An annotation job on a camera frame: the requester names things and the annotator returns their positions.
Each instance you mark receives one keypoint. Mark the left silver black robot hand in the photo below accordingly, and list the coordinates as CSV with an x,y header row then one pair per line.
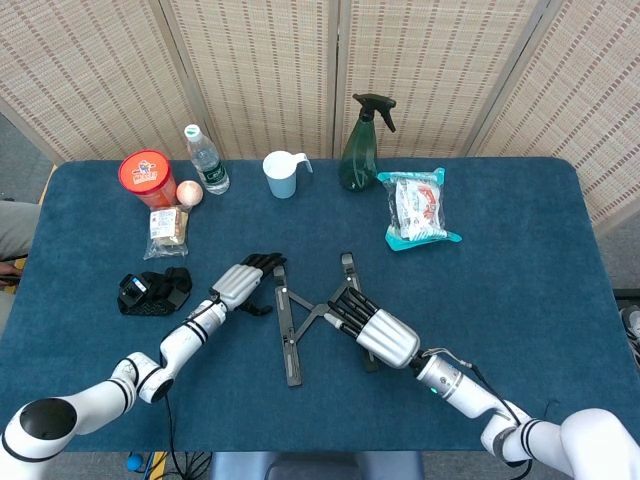
x,y
237,285

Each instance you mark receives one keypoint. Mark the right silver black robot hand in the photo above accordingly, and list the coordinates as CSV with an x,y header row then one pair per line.
x,y
387,340

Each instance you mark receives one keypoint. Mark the black folding laptop stand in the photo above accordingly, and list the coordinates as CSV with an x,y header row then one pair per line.
x,y
282,320

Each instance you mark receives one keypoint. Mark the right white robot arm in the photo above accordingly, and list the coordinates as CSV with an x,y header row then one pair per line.
x,y
460,390

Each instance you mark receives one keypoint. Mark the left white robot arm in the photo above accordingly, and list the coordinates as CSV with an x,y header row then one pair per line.
x,y
190,335

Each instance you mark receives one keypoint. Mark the clear bag of pastries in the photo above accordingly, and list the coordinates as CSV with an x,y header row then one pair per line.
x,y
165,230

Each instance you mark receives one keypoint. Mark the beige onion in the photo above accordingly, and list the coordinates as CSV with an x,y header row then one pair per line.
x,y
190,193

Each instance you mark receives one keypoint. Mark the clear water bottle green label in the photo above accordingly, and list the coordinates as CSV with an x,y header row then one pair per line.
x,y
210,167

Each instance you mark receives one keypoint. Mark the blue carpet table cover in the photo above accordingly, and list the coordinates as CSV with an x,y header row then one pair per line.
x,y
250,410

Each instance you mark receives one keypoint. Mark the teal snack package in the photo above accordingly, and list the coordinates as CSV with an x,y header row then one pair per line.
x,y
420,210

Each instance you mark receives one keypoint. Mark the red snack canister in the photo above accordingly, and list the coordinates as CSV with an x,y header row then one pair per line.
x,y
145,175

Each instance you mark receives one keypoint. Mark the green spray bottle black trigger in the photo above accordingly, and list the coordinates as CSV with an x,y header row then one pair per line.
x,y
357,160

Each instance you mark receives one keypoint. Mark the small blue ball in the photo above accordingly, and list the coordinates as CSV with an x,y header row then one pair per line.
x,y
135,462

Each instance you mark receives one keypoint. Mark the woven folding screen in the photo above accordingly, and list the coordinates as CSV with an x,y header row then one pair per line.
x,y
260,75

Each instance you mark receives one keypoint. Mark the person leg grey trousers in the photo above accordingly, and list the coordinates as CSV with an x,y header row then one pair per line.
x,y
15,230

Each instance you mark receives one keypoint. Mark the dark shoe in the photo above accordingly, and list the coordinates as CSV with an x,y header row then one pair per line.
x,y
632,325

